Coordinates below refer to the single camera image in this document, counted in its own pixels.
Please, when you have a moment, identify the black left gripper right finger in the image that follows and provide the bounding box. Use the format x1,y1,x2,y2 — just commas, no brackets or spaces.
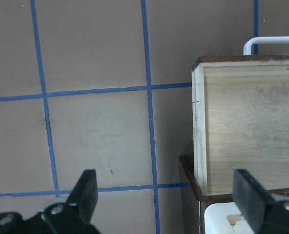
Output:
233,169,289,234

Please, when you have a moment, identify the wooden drawer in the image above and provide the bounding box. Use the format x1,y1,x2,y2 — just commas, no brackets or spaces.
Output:
191,55,289,196

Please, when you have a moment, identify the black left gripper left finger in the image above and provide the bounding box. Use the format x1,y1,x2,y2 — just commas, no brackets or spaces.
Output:
0,169,100,234

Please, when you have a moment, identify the white drawer handle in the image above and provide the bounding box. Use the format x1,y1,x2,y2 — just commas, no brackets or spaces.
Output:
243,36,289,56

